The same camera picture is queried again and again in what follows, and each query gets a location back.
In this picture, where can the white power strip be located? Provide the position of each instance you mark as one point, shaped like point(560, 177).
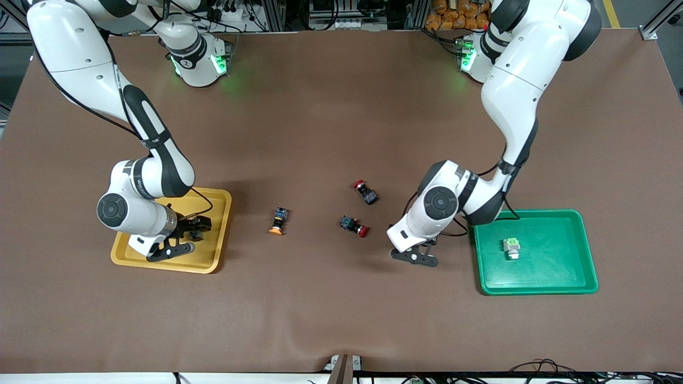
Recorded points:
point(235, 18)

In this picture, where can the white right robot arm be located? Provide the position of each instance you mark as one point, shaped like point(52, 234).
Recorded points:
point(69, 48)

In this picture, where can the green push button switch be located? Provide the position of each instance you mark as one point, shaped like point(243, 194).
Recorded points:
point(512, 246)

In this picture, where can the grey electronics box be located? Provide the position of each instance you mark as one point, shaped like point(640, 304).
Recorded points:
point(347, 24)

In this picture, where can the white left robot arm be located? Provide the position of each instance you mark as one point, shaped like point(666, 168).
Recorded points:
point(525, 69)

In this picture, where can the green plastic tray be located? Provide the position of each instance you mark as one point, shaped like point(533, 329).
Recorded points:
point(560, 261)

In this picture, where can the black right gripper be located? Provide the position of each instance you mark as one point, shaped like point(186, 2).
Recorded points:
point(188, 224)

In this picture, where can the red mushroom push button switch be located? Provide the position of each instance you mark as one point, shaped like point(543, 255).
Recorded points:
point(353, 225)
point(366, 193)

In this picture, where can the yellow plastic tray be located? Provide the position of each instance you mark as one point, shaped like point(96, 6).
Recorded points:
point(213, 250)

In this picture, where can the brown table mat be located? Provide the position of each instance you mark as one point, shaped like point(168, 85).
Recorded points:
point(341, 309)

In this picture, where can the silver aluminium frame profile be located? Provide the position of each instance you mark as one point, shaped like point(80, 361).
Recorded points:
point(661, 21)

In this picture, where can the yellow mushroom push button switch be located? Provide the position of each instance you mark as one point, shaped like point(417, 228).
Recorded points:
point(278, 217)
point(196, 234)

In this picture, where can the orange packaged items pile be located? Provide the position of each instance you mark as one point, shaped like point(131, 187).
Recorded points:
point(448, 16)

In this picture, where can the metal mounting bracket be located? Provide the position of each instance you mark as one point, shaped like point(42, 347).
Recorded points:
point(344, 370)

